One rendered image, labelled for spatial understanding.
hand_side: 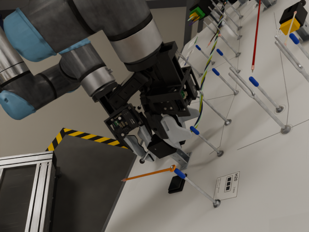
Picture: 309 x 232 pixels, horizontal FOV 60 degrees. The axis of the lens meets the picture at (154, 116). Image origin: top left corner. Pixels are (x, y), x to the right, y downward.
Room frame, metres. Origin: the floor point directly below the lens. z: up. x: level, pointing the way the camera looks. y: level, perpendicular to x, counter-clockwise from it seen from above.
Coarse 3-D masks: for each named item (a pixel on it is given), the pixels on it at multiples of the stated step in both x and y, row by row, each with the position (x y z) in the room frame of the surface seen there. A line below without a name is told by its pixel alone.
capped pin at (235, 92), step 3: (213, 69) 0.51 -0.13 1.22; (216, 72) 0.51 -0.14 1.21; (219, 75) 0.51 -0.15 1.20; (222, 78) 0.51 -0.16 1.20; (225, 81) 0.50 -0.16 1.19; (228, 84) 0.50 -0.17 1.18; (231, 87) 0.50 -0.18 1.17; (234, 90) 0.50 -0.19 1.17; (234, 93) 0.50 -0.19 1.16; (237, 93) 0.49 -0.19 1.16
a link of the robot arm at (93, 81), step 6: (96, 72) 0.51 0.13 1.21; (102, 72) 0.52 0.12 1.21; (108, 72) 0.53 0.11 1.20; (84, 78) 0.50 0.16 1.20; (90, 78) 0.50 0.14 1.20; (96, 78) 0.50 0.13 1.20; (102, 78) 0.50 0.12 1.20; (108, 78) 0.51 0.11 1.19; (114, 78) 0.53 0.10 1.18; (84, 84) 0.50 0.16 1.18; (90, 84) 0.49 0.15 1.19; (96, 84) 0.49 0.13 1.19; (102, 84) 0.49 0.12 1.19; (108, 84) 0.50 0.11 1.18; (90, 90) 0.49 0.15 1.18; (96, 90) 0.48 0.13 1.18; (102, 90) 0.49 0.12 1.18; (90, 96) 0.49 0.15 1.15
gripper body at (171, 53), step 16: (160, 48) 0.38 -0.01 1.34; (176, 48) 0.37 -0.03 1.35; (128, 64) 0.36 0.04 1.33; (144, 64) 0.35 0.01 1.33; (160, 64) 0.35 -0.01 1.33; (176, 64) 0.36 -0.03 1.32; (160, 80) 0.36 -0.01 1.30; (176, 80) 0.34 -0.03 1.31; (144, 96) 0.35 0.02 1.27; (160, 96) 0.34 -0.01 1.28; (176, 96) 0.33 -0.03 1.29; (192, 96) 0.36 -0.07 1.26; (160, 112) 0.35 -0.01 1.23; (176, 112) 0.33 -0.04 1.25
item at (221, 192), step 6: (228, 174) 0.27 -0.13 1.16; (234, 174) 0.26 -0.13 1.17; (222, 180) 0.26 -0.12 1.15; (228, 180) 0.26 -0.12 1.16; (234, 180) 0.25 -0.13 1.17; (216, 186) 0.26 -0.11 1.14; (222, 186) 0.25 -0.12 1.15; (228, 186) 0.24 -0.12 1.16; (234, 186) 0.24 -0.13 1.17; (216, 192) 0.24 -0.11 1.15; (222, 192) 0.24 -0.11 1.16; (228, 192) 0.23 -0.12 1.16; (234, 192) 0.23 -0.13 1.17; (216, 198) 0.23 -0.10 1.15; (222, 198) 0.23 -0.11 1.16; (228, 198) 0.22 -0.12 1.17
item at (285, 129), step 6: (234, 72) 0.33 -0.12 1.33; (234, 78) 0.32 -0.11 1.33; (240, 78) 0.33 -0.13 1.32; (240, 84) 0.31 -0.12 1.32; (246, 84) 0.33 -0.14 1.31; (246, 90) 0.31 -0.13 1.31; (252, 90) 0.32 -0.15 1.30; (252, 96) 0.31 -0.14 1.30; (258, 102) 0.31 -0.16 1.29; (264, 108) 0.31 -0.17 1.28; (270, 114) 0.30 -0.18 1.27; (276, 120) 0.30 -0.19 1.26; (282, 126) 0.30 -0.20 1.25; (288, 126) 0.30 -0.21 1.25; (282, 132) 0.30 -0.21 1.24; (288, 132) 0.29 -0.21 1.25
